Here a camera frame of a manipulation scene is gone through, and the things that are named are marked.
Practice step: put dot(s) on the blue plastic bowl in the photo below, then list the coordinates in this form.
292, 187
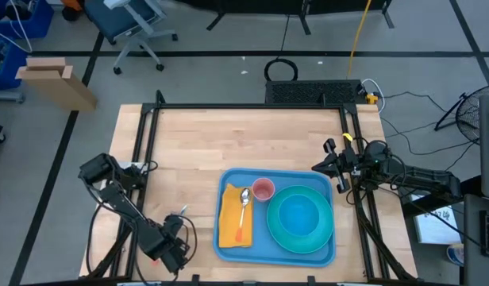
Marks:
298, 216

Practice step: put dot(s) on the orange cloth napkin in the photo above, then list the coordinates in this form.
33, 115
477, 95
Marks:
228, 222

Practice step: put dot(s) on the black computer case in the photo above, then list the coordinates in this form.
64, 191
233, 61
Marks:
314, 92

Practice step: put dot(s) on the black floor fan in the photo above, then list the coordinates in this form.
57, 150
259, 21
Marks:
468, 115

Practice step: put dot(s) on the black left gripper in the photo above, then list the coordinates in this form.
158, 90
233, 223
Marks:
173, 238

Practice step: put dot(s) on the yellow power plug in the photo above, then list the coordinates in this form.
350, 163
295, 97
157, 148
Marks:
372, 98

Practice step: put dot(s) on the tall brown cardboard box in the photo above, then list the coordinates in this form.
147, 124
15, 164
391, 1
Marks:
58, 85

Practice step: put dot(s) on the black table legs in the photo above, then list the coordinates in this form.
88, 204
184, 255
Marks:
304, 18

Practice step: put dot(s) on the grey monitor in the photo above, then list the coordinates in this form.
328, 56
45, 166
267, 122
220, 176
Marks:
488, 151

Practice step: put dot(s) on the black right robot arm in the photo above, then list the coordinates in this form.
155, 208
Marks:
427, 180

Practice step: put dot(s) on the pink plastic cup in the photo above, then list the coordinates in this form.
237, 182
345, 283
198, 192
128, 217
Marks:
263, 190

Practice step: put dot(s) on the green plastic plate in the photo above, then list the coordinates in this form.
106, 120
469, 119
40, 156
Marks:
276, 234

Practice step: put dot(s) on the blue storage bin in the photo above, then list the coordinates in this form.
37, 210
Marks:
6, 73
34, 22

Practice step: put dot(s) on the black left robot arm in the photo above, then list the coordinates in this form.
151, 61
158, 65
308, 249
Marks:
121, 202

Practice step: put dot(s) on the blue plastic tray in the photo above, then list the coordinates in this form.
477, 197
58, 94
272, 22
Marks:
264, 242

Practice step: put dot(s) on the blue office chair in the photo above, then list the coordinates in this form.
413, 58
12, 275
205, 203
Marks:
121, 16

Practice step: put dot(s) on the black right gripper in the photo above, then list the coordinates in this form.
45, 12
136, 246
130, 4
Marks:
347, 163

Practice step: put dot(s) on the yellow tag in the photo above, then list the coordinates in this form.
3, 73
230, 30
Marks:
347, 137

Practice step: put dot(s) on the black aluminium table frame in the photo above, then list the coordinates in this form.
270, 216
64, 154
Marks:
248, 106

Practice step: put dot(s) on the white paper box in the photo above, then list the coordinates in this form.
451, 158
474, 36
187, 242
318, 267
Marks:
435, 222

